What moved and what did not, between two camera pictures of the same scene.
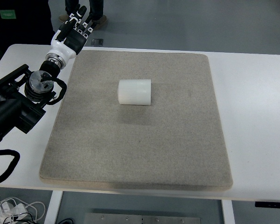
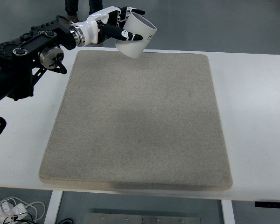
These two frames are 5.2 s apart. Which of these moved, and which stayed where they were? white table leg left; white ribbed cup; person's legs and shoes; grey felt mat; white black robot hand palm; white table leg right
Moved: white ribbed cup; white black robot hand palm
Stayed: white table leg right; white table leg left; grey felt mat; person's legs and shoes
